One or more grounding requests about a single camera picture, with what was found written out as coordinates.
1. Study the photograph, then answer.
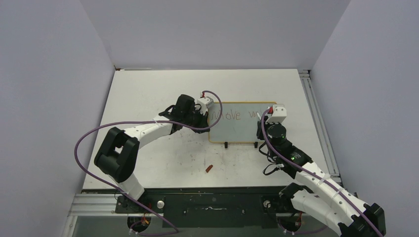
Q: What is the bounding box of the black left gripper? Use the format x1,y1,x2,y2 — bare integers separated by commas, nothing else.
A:
183,107,210,134

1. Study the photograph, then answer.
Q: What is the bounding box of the yellow framed whiteboard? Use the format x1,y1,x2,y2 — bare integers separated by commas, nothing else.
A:
208,101,276,144

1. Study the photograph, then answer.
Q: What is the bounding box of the red marker cap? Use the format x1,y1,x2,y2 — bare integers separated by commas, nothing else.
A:
206,164,213,173

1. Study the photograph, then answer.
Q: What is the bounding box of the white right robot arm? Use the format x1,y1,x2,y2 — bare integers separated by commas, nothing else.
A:
256,118,386,237

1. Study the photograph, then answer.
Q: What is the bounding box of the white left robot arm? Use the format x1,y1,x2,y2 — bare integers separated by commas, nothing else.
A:
94,94,214,213

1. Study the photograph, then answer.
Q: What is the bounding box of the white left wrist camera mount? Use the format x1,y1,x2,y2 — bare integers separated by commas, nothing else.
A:
195,97,214,115

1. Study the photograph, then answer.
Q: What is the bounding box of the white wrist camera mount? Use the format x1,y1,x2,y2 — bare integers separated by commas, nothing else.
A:
265,104,287,124
195,97,214,115

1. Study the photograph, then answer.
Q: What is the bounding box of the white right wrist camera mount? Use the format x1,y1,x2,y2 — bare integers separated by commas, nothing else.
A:
265,104,287,124

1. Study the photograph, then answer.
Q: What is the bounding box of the aluminium frame rail right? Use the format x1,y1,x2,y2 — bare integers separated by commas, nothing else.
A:
298,70,342,184

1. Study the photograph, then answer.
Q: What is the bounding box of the aluminium frame rail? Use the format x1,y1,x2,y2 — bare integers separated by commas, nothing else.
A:
298,70,342,184
69,194,117,216

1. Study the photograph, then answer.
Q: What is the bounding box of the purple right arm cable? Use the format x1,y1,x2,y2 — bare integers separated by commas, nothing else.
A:
260,109,383,237

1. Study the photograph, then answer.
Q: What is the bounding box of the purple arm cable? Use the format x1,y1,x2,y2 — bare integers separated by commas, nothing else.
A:
74,90,223,237
260,109,383,237

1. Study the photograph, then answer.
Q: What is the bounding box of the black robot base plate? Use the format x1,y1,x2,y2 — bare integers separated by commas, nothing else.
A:
115,186,302,231

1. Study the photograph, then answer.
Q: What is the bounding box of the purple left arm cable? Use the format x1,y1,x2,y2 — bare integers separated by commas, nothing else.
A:
74,90,223,237

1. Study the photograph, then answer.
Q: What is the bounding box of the aluminium frame rail front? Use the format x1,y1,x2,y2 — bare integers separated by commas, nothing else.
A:
69,194,117,216

